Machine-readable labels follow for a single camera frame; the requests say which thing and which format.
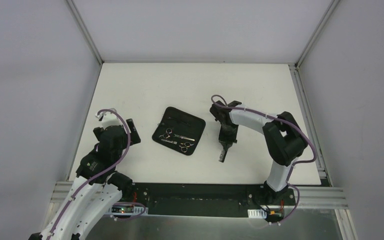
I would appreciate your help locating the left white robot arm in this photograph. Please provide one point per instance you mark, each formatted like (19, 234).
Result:
(97, 185)

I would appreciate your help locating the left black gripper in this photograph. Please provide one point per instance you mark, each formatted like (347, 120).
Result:
(134, 131)

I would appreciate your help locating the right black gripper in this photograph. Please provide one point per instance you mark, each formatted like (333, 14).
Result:
(226, 142)

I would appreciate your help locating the aluminium frame rail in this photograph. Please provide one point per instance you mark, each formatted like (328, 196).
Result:
(318, 197)

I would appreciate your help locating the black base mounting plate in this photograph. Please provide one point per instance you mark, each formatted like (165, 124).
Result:
(204, 200)

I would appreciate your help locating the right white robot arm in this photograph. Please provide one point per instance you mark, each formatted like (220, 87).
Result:
(284, 139)

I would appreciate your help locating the right white cable duct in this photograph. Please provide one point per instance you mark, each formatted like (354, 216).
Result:
(256, 214)

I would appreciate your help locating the black comb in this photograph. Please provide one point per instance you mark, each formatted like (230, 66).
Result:
(222, 155)

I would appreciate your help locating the white cable duct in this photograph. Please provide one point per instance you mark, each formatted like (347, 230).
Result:
(256, 214)
(127, 210)

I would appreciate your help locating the silver black hair scissors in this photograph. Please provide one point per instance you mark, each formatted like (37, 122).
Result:
(184, 146)

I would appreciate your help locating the left white cable duct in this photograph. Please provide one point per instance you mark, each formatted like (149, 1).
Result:
(127, 210)

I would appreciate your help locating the silver thinning scissors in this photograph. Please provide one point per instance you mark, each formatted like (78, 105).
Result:
(169, 133)

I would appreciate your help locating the black zip tool case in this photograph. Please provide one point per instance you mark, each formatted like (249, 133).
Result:
(194, 131)

